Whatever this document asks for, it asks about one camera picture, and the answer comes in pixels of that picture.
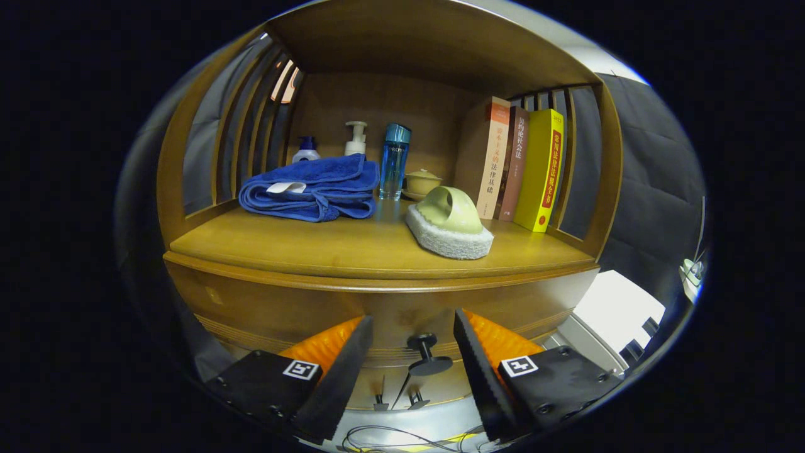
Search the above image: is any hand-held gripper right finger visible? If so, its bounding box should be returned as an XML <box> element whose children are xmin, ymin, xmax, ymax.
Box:
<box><xmin>453</xmin><ymin>308</ymin><xmax>623</xmax><ymax>441</ymax></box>

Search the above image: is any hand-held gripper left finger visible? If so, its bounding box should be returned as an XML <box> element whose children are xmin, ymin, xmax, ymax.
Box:
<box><xmin>204</xmin><ymin>315</ymin><xmax>374</xmax><ymax>442</ymax></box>

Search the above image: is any black drawer knob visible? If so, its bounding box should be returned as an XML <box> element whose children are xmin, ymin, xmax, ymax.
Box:
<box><xmin>406</xmin><ymin>333</ymin><xmax>453</xmax><ymax>377</ymax></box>

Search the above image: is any wooden drawer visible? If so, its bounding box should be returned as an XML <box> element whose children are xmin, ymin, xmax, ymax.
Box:
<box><xmin>164</xmin><ymin>255</ymin><xmax>601</xmax><ymax>378</ymax></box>

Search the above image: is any green scrub brush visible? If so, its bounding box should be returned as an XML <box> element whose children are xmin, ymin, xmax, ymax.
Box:
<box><xmin>404</xmin><ymin>186</ymin><xmax>495</xmax><ymax>260</ymax></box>

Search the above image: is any wooden countertop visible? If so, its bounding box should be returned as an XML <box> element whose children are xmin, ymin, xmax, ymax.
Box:
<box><xmin>169</xmin><ymin>198</ymin><xmax>597</xmax><ymax>281</ymax></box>

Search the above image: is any white side cabinet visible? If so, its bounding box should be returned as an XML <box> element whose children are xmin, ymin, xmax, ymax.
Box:
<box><xmin>544</xmin><ymin>271</ymin><xmax>666</xmax><ymax>378</ymax></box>

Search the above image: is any wooden cabinet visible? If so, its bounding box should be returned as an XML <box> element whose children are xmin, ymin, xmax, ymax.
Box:
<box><xmin>155</xmin><ymin>0</ymin><xmax>625</xmax><ymax>413</ymax></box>

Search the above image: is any folded blue towel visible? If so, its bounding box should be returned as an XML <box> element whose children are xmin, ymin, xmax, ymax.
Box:
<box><xmin>238</xmin><ymin>153</ymin><xmax>380</xmax><ymax>223</ymax></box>

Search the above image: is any beige lidded tea cup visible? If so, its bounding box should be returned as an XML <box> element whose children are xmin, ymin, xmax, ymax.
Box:
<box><xmin>402</xmin><ymin>169</ymin><xmax>443</xmax><ymax>202</ymax></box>

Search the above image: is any yellow book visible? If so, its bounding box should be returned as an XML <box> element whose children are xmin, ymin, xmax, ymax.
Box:
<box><xmin>514</xmin><ymin>108</ymin><xmax>565</xmax><ymax>233</ymax></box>

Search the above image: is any brown book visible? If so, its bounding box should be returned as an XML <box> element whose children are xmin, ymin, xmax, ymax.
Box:
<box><xmin>496</xmin><ymin>106</ymin><xmax>530</xmax><ymax>222</ymax></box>

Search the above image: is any orange-spined book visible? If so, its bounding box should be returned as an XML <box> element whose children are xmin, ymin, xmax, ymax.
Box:
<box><xmin>454</xmin><ymin>96</ymin><xmax>511</xmax><ymax>220</ymax></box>

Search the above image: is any blue glass bottle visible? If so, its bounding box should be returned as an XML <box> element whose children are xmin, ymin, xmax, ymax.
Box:
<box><xmin>379</xmin><ymin>123</ymin><xmax>413</xmax><ymax>201</ymax></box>

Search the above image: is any white device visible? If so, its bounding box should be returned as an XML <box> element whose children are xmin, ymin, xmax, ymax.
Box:
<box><xmin>679</xmin><ymin>257</ymin><xmax>706</xmax><ymax>304</ymax></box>

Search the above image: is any small white blue-capped bottle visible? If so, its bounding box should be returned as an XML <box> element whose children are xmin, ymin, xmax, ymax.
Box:
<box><xmin>292</xmin><ymin>136</ymin><xmax>321</xmax><ymax>164</ymax></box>

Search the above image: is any white pump bottle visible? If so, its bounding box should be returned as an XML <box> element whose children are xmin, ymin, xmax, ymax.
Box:
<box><xmin>343</xmin><ymin>121</ymin><xmax>368</xmax><ymax>157</ymax></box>

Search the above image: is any black cable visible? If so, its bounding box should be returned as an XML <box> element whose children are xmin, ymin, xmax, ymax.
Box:
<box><xmin>343</xmin><ymin>425</ymin><xmax>497</xmax><ymax>453</ymax></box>

